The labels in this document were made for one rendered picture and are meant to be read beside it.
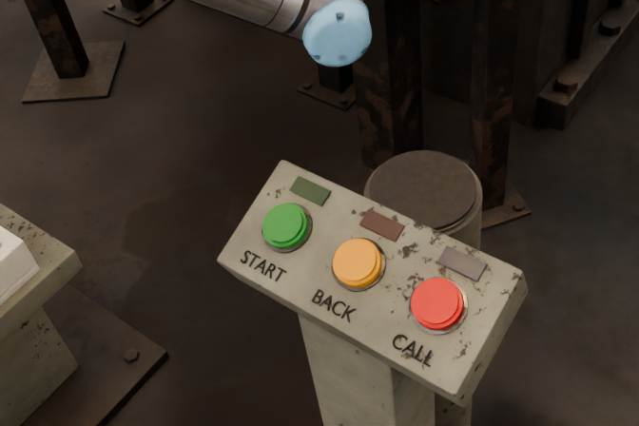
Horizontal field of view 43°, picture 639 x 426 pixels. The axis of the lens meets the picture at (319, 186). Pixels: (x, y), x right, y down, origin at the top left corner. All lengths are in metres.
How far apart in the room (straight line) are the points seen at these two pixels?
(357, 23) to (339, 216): 0.26
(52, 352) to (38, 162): 0.57
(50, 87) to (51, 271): 0.86
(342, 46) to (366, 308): 0.34
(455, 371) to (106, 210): 1.10
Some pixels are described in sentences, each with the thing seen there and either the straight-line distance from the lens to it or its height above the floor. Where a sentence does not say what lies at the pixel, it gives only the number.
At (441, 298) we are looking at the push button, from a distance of 0.63.
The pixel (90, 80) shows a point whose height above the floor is 0.01.
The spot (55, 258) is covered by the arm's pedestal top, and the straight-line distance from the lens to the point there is 1.16.
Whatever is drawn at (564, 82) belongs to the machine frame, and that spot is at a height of 0.09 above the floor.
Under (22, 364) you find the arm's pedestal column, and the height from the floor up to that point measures 0.13.
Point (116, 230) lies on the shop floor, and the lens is 1.58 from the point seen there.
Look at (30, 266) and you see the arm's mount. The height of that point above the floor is 0.32.
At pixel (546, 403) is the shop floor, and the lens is 1.29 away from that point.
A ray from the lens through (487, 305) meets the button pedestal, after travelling 0.64.
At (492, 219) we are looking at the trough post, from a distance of 1.47.
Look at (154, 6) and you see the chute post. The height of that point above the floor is 0.01.
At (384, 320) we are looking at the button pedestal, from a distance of 0.65.
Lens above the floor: 1.13
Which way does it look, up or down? 47 degrees down
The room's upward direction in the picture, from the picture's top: 9 degrees counter-clockwise
